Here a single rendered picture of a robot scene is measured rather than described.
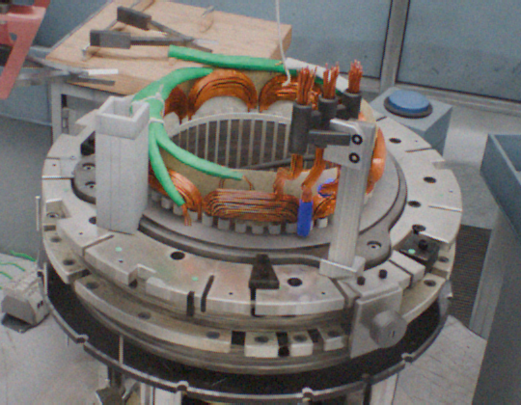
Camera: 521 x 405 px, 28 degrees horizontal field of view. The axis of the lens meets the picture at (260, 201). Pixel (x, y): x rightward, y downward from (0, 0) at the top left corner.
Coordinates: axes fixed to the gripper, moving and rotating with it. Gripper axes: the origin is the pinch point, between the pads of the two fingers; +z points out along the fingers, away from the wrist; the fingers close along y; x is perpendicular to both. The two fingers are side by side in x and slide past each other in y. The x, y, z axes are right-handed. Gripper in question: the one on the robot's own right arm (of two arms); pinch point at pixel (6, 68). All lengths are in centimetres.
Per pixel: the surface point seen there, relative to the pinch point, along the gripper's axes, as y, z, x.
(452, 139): -210, 114, 92
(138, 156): 8.8, 1.1, 10.5
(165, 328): 15.0, 10.4, 13.4
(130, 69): -22.7, 10.2, 7.2
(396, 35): -218, 86, 70
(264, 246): 10.9, 5.8, 19.5
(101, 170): 8.9, 2.3, 8.1
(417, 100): -24.4, 11.2, 35.8
